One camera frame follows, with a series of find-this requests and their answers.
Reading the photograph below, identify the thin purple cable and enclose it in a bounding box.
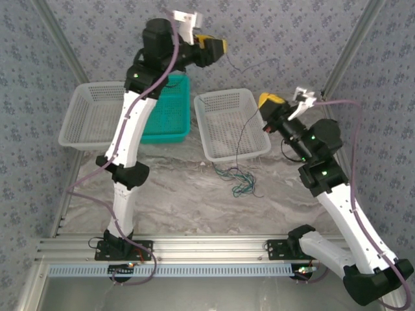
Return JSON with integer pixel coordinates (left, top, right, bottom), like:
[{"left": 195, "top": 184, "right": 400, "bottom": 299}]
[
  {"left": 233, "top": 106, "right": 264, "bottom": 199},
  {"left": 225, "top": 53, "right": 281, "bottom": 74}
]

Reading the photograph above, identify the white perforated plastic basket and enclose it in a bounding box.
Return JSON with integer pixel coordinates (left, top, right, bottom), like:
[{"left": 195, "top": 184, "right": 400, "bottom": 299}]
[
  {"left": 193, "top": 87, "right": 272, "bottom": 163},
  {"left": 58, "top": 81, "right": 130, "bottom": 150}
]

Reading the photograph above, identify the teal perforated plastic basket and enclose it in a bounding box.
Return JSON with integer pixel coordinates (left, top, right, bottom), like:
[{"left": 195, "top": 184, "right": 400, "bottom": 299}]
[{"left": 139, "top": 74, "right": 191, "bottom": 145}]

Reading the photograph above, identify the small controller board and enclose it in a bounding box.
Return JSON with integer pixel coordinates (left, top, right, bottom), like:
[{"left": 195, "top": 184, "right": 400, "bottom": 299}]
[
  {"left": 108, "top": 262, "right": 137, "bottom": 283},
  {"left": 291, "top": 264, "right": 320, "bottom": 282}
]

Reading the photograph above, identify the mauve left arm harness cable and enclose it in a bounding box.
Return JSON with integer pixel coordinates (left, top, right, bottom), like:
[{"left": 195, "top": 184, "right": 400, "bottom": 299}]
[{"left": 66, "top": 8, "right": 180, "bottom": 286}]

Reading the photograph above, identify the mauve arm harness cable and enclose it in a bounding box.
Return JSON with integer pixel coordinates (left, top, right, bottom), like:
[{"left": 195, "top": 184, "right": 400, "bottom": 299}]
[
  {"left": 66, "top": 8, "right": 180, "bottom": 286},
  {"left": 296, "top": 98, "right": 410, "bottom": 310}
]

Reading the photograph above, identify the mauve right arm harness cable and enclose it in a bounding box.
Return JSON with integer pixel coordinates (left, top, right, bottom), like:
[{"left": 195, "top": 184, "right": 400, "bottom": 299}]
[{"left": 296, "top": 98, "right": 410, "bottom": 310}]

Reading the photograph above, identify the aluminium frame post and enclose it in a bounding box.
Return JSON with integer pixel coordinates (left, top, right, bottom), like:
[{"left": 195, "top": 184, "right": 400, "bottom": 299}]
[
  {"left": 322, "top": 0, "right": 387, "bottom": 97},
  {"left": 31, "top": 0, "right": 91, "bottom": 86}
]

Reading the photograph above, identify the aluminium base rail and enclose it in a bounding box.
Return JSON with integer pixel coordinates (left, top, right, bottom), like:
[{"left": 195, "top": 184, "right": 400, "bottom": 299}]
[{"left": 36, "top": 235, "right": 353, "bottom": 264}]

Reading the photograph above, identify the white slotted cable duct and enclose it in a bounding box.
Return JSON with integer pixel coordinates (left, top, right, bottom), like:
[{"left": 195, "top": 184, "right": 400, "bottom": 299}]
[{"left": 47, "top": 262, "right": 314, "bottom": 279}]

